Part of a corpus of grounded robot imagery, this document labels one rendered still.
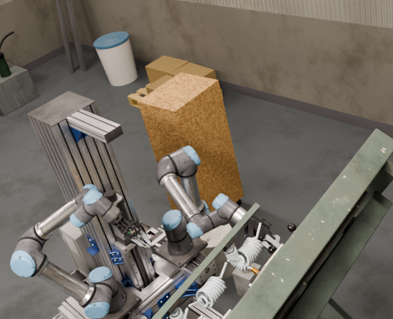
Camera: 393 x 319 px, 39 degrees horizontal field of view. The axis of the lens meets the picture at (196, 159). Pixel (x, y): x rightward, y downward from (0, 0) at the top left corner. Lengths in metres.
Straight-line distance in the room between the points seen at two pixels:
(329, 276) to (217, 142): 2.67
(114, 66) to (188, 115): 3.62
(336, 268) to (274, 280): 0.40
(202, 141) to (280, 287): 2.82
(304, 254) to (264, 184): 3.50
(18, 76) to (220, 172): 4.27
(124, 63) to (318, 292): 6.09
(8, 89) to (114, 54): 1.58
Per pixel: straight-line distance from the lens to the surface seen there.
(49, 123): 2.62
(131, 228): 2.39
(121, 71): 7.69
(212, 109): 4.33
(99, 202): 2.35
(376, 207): 2.19
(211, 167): 4.48
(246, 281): 3.07
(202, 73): 6.55
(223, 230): 4.22
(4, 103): 8.13
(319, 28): 5.53
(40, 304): 4.82
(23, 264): 2.63
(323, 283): 1.93
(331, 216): 1.81
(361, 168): 1.98
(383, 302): 4.10
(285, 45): 5.90
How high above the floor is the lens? 3.13
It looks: 33 degrees down
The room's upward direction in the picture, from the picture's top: 15 degrees counter-clockwise
